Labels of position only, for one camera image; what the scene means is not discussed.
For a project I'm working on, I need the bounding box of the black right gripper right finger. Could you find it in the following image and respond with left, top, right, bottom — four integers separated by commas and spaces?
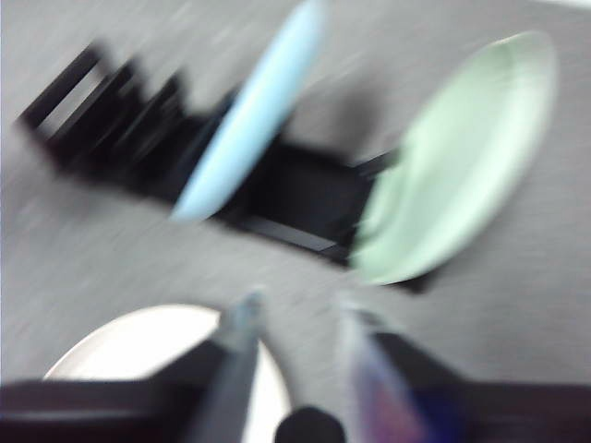
339, 299, 591, 443

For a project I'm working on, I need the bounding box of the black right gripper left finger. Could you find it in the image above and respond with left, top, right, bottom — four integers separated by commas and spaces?
0, 293, 267, 443

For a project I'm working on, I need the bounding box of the pale yellow round plate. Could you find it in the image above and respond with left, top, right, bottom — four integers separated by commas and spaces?
43, 303, 292, 443

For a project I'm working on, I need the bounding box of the green round plate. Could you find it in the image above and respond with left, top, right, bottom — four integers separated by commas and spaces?
350, 30, 558, 287

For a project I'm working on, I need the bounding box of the black plate rack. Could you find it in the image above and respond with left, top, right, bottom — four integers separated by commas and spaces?
16, 43, 430, 294

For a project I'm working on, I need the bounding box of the blue round plate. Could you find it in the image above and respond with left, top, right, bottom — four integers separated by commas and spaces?
170, 0, 327, 222

